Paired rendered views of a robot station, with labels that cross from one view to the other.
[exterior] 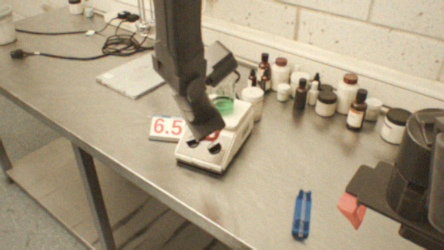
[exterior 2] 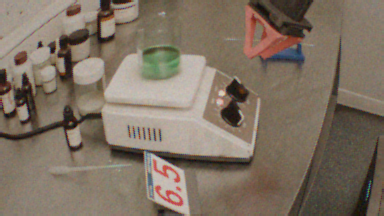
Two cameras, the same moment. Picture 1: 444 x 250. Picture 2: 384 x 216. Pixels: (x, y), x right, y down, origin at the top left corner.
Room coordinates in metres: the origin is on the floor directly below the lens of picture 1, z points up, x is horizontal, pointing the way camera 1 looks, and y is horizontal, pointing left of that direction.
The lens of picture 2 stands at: (0.89, 0.56, 1.16)
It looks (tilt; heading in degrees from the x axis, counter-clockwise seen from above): 34 degrees down; 257
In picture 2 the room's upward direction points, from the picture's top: 2 degrees counter-clockwise
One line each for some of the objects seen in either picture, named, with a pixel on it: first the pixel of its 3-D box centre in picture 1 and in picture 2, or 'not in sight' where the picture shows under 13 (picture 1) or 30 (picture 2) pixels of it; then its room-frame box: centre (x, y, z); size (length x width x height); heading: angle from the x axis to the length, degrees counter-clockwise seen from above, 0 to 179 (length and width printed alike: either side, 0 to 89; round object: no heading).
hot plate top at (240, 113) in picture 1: (221, 110); (154, 77); (0.81, 0.00, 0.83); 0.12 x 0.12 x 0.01; 65
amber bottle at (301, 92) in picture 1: (300, 92); (64, 55); (0.97, -0.23, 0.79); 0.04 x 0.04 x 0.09
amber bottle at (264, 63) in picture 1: (263, 67); (5, 91); (1.12, -0.14, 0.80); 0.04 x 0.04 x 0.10
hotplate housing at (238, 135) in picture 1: (217, 130); (175, 106); (0.79, 0.01, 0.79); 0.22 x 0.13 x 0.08; 155
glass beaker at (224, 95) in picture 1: (224, 98); (160, 46); (0.80, 0.00, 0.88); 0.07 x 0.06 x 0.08; 58
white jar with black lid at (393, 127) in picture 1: (396, 125); (124, 6); (0.81, -0.46, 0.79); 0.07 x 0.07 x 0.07
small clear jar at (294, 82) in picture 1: (299, 85); (41, 66); (1.03, -0.24, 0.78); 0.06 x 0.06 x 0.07
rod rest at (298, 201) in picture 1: (302, 210); (282, 47); (0.54, -0.17, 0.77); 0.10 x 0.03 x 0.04; 166
